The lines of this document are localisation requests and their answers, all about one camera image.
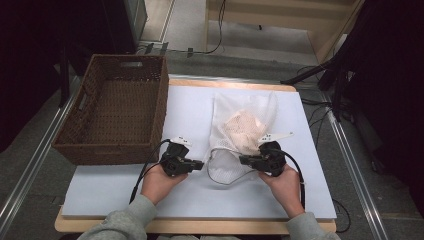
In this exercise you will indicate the light wooden table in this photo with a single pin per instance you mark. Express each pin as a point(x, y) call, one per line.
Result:
point(233, 85)

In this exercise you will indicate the dark cabinet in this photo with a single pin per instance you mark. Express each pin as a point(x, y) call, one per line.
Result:
point(133, 20)

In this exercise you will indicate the light wooden platform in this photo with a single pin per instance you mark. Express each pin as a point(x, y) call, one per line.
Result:
point(266, 20)

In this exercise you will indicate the metal floor rail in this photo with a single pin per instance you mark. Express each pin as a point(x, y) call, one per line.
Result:
point(359, 183)
point(37, 156)

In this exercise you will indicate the person's right hand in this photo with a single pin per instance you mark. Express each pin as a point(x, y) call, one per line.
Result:
point(288, 191)

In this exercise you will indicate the dark curtain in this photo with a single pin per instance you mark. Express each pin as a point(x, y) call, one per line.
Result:
point(393, 83)
point(26, 50)

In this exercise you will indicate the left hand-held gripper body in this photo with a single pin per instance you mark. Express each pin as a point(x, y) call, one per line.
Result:
point(175, 163)

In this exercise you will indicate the cream cloth garment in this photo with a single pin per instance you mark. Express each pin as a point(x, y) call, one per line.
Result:
point(243, 130)

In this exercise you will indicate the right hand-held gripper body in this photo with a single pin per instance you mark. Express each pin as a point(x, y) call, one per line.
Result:
point(271, 160)

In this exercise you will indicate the metal strip behind table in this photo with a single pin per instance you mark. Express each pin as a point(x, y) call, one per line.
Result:
point(216, 78)

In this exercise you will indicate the dark floor clip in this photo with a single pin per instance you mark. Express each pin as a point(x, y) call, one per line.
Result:
point(149, 48)

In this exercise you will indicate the black stand legs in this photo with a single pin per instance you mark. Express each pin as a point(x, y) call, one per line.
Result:
point(306, 76)

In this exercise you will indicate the brown wicker basket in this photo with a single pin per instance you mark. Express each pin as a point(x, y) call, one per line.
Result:
point(116, 110)

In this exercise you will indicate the pale blue table mat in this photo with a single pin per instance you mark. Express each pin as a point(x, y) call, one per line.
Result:
point(181, 110)

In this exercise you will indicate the white mesh laundry bag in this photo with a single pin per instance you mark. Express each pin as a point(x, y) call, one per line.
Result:
point(220, 106)

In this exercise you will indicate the person's left hand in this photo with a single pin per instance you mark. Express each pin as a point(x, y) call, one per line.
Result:
point(158, 185)

